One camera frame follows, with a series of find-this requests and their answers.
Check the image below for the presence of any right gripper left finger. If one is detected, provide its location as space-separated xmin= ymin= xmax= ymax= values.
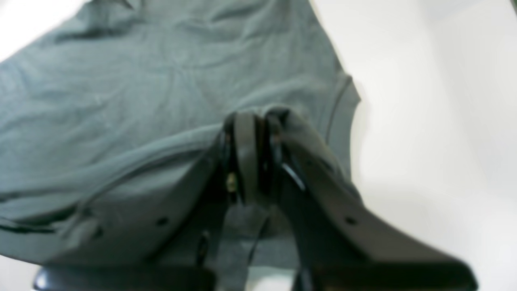
xmin=33 ymin=112 xmax=259 ymax=291

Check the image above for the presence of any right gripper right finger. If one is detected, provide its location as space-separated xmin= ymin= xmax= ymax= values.
xmin=258 ymin=110 xmax=478 ymax=291

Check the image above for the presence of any grey t-shirt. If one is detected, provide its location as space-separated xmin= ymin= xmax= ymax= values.
xmin=0 ymin=0 xmax=362 ymax=291

